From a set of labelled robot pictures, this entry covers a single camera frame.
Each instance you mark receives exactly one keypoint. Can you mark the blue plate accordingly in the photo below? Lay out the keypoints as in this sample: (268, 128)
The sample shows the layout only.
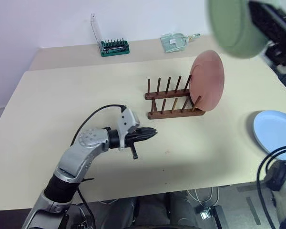
(274, 130)

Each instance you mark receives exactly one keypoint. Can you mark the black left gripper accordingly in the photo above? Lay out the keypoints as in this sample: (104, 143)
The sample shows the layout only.
(132, 138)

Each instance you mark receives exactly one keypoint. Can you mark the clear plastic bag with tool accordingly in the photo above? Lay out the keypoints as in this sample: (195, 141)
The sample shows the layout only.
(174, 43)

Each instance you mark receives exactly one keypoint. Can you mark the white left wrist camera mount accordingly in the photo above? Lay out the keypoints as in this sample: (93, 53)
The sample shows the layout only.
(125, 124)

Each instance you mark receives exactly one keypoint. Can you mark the green plate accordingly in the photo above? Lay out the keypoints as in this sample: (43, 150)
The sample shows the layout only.
(236, 26)

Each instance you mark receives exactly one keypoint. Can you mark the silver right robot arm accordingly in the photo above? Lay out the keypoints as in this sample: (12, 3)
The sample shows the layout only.
(277, 176)

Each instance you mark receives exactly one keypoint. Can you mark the wooden dish rack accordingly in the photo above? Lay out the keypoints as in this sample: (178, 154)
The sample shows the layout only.
(174, 112)

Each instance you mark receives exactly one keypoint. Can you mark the black device on floor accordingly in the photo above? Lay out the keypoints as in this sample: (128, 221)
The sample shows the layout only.
(211, 213)

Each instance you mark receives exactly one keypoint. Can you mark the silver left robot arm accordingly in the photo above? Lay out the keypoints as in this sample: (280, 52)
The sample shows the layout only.
(74, 157)

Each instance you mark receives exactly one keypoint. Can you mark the pink plate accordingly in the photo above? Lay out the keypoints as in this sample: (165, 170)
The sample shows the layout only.
(208, 82)

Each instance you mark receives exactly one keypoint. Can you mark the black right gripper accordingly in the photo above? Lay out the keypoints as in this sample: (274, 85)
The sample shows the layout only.
(282, 53)

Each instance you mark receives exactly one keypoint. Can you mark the green screwdriver bit set case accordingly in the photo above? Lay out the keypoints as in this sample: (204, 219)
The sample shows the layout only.
(114, 47)

